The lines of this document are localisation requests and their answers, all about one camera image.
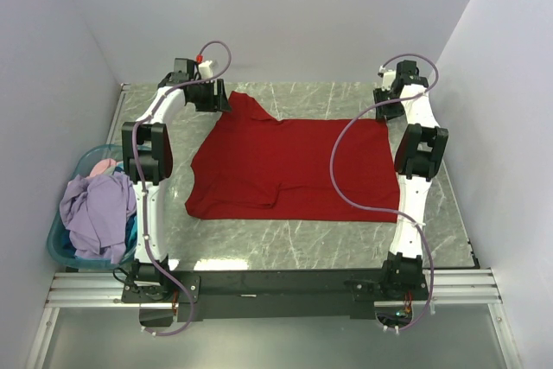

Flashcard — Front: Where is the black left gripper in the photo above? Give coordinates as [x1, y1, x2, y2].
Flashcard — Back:
[190, 79, 232, 112]

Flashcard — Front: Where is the red t-shirt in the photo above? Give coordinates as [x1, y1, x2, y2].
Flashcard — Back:
[185, 92, 400, 223]

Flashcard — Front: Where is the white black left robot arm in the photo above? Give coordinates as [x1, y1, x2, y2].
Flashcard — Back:
[121, 54, 232, 302]

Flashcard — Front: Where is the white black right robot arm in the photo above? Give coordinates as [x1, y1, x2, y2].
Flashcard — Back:
[373, 54, 448, 299]

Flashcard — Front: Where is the pink t-shirt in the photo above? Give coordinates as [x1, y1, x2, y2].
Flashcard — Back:
[89, 158, 118, 178]

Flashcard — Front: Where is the lavender t-shirt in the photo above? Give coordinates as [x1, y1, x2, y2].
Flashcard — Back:
[60, 172, 137, 264]

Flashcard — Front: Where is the teal plastic laundry basket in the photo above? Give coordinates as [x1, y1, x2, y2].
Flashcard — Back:
[46, 144, 137, 271]

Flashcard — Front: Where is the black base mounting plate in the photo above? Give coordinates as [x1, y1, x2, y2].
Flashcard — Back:
[121, 269, 429, 322]

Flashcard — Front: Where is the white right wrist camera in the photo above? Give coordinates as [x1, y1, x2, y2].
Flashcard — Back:
[378, 66, 396, 91]

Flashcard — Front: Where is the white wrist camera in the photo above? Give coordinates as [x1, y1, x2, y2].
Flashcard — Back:
[196, 54, 218, 80]
[378, 66, 396, 91]

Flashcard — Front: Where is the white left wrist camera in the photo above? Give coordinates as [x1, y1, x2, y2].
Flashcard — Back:
[196, 54, 218, 80]

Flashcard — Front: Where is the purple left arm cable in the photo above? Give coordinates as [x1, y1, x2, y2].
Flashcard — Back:
[131, 41, 233, 338]

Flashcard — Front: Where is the aluminium frame rail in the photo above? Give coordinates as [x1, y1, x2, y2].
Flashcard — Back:
[45, 270, 502, 309]

